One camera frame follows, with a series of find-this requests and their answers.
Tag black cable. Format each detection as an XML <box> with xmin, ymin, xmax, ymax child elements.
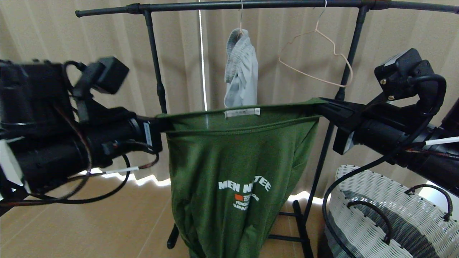
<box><xmin>322</xmin><ymin>73</ymin><xmax>448</xmax><ymax>258</ymax></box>
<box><xmin>0</xmin><ymin>153</ymin><xmax>132</xmax><ymax>207</ymax></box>

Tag pink clothes hanger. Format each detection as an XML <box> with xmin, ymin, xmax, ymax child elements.
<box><xmin>235</xmin><ymin>0</ymin><xmax>245</xmax><ymax>38</ymax></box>
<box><xmin>279</xmin><ymin>0</ymin><xmax>354</xmax><ymax>88</ymax></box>

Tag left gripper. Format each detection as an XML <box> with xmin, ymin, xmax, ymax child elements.
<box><xmin>86</xmin><ymin>116</ymin><xmax>164</xmax><ymax>169</ymax></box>

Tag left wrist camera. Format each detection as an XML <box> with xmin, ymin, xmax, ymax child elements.
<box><xmin>64</xmin><ymin>57</ymin><xmax>129</xmax><ymax>124</ymax></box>

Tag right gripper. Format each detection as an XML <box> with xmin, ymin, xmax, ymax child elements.
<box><xmin>333</xmin><ymin>120</ymin><xmax>429</xmax><ymax>156</ymax></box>

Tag white laundry basket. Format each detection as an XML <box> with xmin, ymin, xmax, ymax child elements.
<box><xmin>325</xmin><ymin>165</ymin><xmax>459</xmax><ymax>258</ymax></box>

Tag beige curtain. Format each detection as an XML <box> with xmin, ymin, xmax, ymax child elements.
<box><xmin>0</xmin><ymin>0</ymin><xmax>459</xmax><ymax>201</ymax></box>

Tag black clothes rack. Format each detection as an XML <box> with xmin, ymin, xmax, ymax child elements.
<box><xmin>75</xmin><ymin>0</ymin><xmax>459</xmax><ymax>258</ymax></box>

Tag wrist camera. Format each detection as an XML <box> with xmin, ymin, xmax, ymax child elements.
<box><xmin>64</xmin><ymin>57</ymin><xmax>129</xmax><ymax>124</ymax></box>
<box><xmin>366</xmin><ymin>48</ymin><xmax>436</xmax><ymax>108</ymax></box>

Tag green garment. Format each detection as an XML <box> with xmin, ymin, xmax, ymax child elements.
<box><xmin>156</xmin><ymin>97</ymin><xmax>327</xmax><ymax>258</ymax></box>

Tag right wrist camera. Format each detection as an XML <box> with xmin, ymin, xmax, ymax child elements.
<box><xmin>366</xmin><ymin>48</ymin><xmax>436</xmax><ymax>108</ymax></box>

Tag pale grey shorts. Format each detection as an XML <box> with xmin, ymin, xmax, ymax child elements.
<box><xmin>224</xmin><ymin>28</ymin><xmax>259</xmax><ymax>108</ymax></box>

